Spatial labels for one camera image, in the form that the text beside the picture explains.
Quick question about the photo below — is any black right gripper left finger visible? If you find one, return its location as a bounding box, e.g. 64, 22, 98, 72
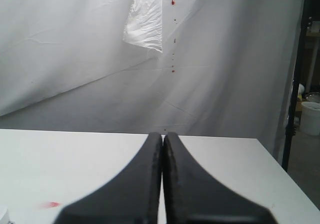
56, 132, 162, 224

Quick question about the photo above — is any metal bowl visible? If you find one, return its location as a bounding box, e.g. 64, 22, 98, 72
304, 92, 320, 103

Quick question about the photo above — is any white plastic bucket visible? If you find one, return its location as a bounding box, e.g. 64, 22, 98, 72
299, 101, 320, 136

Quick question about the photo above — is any white five-outlet power strip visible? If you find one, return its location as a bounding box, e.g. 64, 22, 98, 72
0, 205, 11, 224

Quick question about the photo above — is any clear plastic sheet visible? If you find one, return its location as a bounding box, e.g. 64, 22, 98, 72
123, 0, 163, 53

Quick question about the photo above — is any grey backdrop cloth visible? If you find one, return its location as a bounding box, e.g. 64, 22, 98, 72
0, 0, 304, 158

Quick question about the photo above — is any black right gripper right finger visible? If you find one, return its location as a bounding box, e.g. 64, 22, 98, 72
162, 132, 275, 224

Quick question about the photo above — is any black backdrop stand pole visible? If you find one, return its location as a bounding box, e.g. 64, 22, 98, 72
281, 0, 311, 172

